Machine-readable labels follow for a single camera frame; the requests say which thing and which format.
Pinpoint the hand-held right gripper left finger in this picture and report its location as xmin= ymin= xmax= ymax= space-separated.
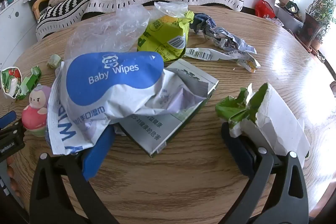
xmin=29 ymin=124 xmax=118 ymax=224

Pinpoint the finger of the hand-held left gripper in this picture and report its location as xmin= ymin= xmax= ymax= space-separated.
xmin=0 ymin=111 xmax=27 ymax=140

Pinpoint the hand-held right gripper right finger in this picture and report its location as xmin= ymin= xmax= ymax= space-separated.
xmin=221 ymin=122 xmax=309 ymax=224

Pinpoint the grey green cardboard carton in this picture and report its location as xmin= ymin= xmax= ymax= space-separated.
xmin=115 ymin=59 xmax=219 ymax=159

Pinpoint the torn green white paper box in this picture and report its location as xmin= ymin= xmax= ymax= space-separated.
xmin=215 ymin=83 xmax=311 ymax=159

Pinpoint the blue white wipes packet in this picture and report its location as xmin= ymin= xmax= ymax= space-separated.
xmin=47 ymin=51 xmax=209 ymax=156

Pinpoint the clear plastic bag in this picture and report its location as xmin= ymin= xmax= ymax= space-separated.
xmin=64 ymin=1 xmax=189 ymax=59

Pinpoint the person's left hand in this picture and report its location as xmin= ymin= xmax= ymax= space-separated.
xmin=7 ymin=156 xmax=21 ymax=197

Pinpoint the pink roly-poly doll toy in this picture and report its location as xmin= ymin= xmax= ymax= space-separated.
xmin=21 ymin=84 xmax=52 ymax=137

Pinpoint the small pale green wrapper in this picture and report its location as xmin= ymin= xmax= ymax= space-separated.
xmin=47 ymin=54 xmax=62 ymax=69

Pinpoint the white cabinet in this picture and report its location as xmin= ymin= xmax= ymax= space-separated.
xmin=0 ymin=0 xmax=37 ymax=69

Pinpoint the crumpled silver wrapper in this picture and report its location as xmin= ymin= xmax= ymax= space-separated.
xmin=189 ymin=13 xmax=257 ymax=54

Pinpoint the green snack packet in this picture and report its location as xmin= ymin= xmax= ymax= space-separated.
xmin=137 ymin=11 xmax=195 ymax=62

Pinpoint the red plastic bag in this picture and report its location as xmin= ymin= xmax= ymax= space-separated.
xmin=255 ymin=0 xmax=276 ymax=18

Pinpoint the potted plant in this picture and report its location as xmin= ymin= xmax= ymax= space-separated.
xmin=297 ymin=0 xmax=336 ymax=54

